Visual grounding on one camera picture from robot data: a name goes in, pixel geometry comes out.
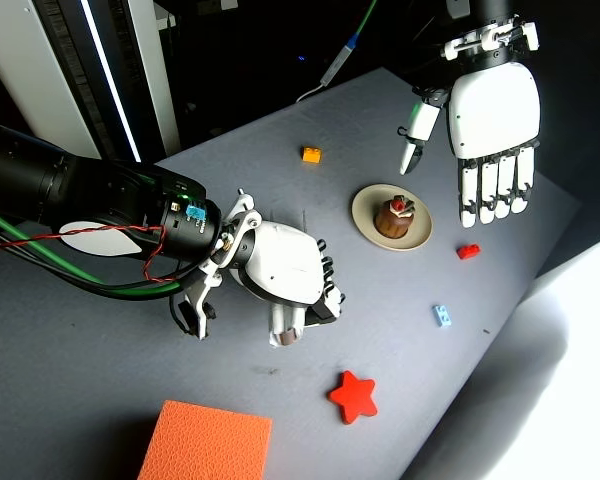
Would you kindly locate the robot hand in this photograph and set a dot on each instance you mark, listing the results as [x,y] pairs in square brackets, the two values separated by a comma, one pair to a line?
[495,110]
[285,265]

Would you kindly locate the chocolate cupcake toy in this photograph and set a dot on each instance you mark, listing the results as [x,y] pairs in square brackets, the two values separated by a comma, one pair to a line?
[392,222]

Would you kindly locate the beige round plate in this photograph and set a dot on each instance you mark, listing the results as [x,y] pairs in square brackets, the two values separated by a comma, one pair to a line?
[365,220]

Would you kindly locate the orange toy brick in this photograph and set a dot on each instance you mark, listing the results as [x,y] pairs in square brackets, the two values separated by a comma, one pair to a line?
[311,155]

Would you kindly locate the grey tablecloth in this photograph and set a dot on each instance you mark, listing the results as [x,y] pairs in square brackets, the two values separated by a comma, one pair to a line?
[405,325]

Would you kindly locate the red toy brick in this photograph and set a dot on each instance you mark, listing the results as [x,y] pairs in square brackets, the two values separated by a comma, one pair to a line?
[468,251]

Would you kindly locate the red star block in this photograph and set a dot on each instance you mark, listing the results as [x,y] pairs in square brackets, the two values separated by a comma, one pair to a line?
[354,396]

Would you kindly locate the light blue toy brick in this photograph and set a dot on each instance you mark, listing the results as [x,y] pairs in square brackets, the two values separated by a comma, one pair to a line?
[442,316]

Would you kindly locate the orange textured box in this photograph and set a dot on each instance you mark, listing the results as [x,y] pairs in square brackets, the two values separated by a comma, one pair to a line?
[205,445]

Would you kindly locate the white equipment cabinet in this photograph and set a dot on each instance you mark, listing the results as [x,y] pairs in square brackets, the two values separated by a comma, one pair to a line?
[25,75]

